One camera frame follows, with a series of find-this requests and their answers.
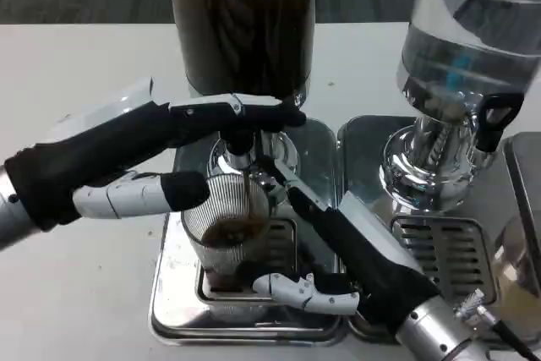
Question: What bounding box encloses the steel dispenser base tray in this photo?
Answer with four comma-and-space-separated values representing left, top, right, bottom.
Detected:
336, 114, 521, 349
150, 118, 346, 343
502, 131, 541, 294

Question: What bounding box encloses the dark drink dispenser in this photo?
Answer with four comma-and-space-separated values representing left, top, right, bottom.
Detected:
167, 0, 319, 210

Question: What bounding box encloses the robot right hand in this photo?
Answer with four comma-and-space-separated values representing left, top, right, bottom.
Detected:
236, 154, 443, 343

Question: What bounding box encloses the clear water dispenser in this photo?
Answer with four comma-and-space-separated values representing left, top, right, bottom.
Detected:
378, 0, 541, 212

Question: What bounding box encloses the clear ribbed glass cup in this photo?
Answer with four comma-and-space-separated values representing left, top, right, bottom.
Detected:
180, 172, 271, 273

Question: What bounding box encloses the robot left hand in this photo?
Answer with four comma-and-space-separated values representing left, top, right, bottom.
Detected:
3, 77, 308, 233

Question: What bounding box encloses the black cable with connector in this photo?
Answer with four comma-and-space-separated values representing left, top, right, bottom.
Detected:
454, 288, 541, 361

